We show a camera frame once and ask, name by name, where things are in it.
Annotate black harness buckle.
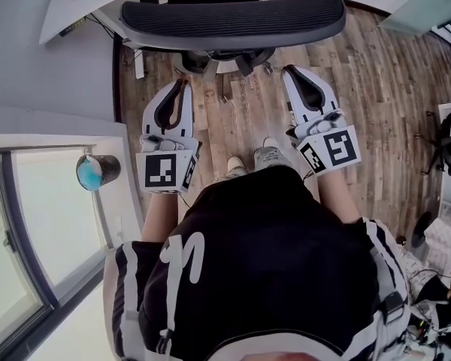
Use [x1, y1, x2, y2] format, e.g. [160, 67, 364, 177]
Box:
[381, 291, 405, 325]

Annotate black desk cable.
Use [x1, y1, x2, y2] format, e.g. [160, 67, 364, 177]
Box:
[86, 13, 116, 39]

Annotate person's camouflage trousers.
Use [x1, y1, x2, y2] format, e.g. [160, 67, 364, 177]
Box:
[213, 147, 294, 184]

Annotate black framed window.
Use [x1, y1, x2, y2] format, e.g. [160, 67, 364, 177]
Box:
[0, 148, 110, 356]

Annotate person's left forearm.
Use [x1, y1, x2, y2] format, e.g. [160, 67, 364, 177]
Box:
[141, 192, 181, 244]

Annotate round black stand base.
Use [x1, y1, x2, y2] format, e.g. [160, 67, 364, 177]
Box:
[411, 211, 434, 250]

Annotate black office chair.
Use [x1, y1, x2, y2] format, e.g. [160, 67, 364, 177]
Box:
[120, 0, 347, 105]

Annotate black bag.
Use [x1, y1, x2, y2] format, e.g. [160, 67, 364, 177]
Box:
[415, 275, 451, 349]

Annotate frosted glass door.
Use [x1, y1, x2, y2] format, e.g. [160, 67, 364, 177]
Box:
[377, 0, 451, 37]

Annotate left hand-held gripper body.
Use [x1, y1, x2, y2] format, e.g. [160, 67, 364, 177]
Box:
[135, 134, 203, 196]

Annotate person's right forearm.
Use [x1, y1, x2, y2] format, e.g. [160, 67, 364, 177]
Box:
[315, 167, 362, 225]

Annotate white power strip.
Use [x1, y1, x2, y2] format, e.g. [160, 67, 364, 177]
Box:
[133, 49, 146, 79]

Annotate black bin with blue bag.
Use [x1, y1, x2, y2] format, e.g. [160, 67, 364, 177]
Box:
[75, 153, 122, 192]

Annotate white patterned cloth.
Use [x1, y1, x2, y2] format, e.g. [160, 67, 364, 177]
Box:
[424, 197, 451, 270]

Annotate person in black shirt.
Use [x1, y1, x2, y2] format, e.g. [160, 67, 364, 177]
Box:
[103, 165, 413, 361]

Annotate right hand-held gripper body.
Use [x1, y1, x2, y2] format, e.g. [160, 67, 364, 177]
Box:
[286, 109, 362, 179]

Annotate black power strip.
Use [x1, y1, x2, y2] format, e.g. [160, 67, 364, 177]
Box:
[59, 17, 86, 38]

